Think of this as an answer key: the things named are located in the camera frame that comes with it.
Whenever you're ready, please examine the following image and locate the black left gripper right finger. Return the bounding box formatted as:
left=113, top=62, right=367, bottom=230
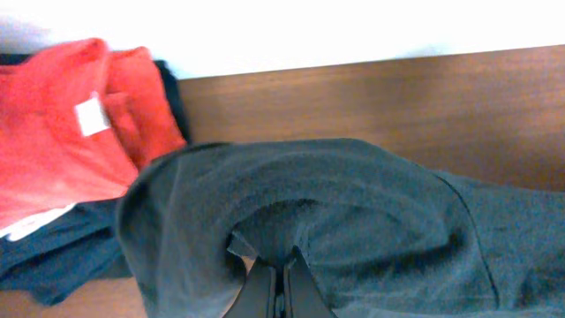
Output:
left=282, top=246, right=336, bottom=318

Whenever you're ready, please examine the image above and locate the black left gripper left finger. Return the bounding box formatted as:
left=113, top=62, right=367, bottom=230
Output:
left=223, top=259, right=277, bottom=318

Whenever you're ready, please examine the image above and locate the dark green t-shirt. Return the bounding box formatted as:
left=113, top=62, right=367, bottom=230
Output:
left=117, top=139, right=564, bottom=317

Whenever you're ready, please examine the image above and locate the navy folded shirt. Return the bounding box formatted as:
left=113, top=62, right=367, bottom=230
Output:
left=1, top=58, right=187, bottom=306

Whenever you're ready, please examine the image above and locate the red folded shirt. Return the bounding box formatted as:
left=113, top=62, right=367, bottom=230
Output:
left=1, top=38, right=185, bottom=227

